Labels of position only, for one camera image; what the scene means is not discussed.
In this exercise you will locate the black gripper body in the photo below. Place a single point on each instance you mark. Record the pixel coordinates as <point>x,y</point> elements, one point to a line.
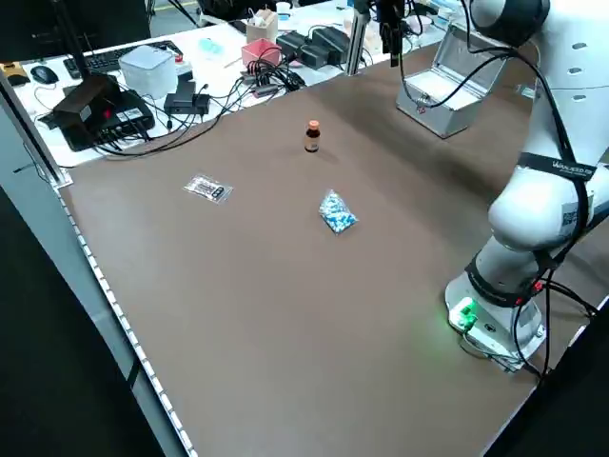
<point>391,9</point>

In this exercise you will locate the silver aluminium medicine case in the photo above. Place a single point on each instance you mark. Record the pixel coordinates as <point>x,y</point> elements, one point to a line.
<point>447,114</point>

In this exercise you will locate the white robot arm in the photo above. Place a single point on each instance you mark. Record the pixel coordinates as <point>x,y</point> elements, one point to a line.
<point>528,214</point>

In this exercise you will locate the pink open box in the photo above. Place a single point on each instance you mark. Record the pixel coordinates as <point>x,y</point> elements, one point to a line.
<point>261,53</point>

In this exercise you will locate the brown cardboard box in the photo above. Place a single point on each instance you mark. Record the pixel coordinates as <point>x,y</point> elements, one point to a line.
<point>261,27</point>

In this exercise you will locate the small black box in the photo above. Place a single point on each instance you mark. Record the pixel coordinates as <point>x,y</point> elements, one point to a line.
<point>186,101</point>

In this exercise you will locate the white translucent storage box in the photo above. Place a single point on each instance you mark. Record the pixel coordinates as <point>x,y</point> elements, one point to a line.
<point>147,71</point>

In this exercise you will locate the dark brown box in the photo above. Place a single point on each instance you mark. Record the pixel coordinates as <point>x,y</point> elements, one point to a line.
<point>85,102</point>

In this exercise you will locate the black power brick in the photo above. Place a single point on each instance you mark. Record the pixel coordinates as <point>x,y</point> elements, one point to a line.
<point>328,45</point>
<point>295,45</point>

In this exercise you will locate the brown glass bottle orange cap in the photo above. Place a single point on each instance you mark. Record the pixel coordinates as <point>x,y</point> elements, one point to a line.
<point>312,140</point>

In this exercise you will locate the clear zip bag green patches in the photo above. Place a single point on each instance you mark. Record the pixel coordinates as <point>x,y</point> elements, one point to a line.
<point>525,92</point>

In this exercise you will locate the blue white capsule bag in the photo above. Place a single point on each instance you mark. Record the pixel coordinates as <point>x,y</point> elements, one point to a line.
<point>339,214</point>

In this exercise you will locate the clear bag of dark swabs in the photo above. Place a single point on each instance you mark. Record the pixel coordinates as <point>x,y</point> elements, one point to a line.
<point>208,188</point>

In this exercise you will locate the black keyboard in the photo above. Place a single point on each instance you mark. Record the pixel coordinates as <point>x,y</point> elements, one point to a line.
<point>119,57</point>

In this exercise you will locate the black monitor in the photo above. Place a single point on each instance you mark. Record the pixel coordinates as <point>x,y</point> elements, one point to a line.
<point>109,24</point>

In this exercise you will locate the black monitor stand pole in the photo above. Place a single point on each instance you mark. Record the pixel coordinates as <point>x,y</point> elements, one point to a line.
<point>76,47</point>

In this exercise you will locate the black computer mouse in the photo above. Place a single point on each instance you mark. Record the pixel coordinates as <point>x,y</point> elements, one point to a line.
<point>44,74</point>

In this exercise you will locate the silver aluminium post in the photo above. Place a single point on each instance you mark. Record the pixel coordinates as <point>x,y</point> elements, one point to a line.
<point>357,43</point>

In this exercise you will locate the black network switch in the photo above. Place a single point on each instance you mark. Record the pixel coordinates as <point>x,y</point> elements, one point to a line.
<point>128,116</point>

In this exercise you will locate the aluminium frame profile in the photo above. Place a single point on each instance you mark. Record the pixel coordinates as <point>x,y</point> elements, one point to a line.
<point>33,128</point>

